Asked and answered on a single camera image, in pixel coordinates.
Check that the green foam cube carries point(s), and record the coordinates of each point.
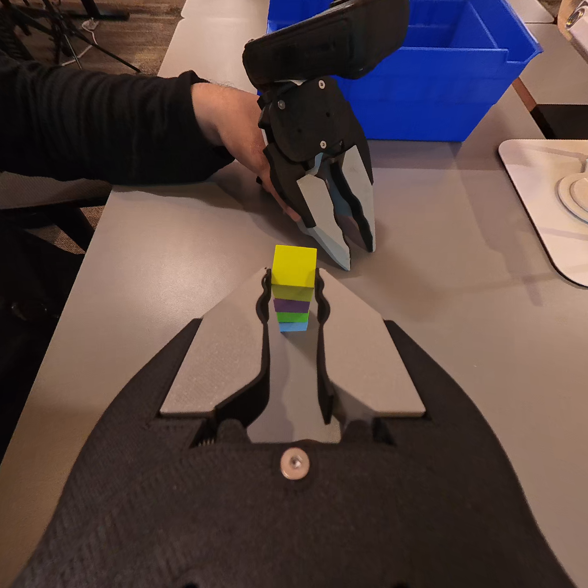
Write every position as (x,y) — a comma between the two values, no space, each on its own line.
(292,317)

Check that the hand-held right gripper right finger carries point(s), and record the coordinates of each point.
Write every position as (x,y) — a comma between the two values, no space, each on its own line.
(367,363)

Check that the blue foam cube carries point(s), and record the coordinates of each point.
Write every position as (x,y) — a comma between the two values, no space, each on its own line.
(293,327)

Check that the blue plastic bin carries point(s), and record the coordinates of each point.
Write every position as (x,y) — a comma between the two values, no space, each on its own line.
(436,105)

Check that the person's left forearm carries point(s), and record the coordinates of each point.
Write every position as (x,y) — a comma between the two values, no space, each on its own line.
(101,124)

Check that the purple foam cube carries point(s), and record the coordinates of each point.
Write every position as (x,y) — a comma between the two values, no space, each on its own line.
(292,306)

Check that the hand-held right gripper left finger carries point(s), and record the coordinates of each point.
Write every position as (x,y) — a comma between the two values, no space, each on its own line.
(216,363)

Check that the person's left hand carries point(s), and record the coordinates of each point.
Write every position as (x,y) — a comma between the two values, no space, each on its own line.
(234,124)

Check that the yellow foam cube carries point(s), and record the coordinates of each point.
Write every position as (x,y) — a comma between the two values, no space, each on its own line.
(294,266)

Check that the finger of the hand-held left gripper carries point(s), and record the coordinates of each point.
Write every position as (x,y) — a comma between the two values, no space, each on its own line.
(319,206)
(360,183)

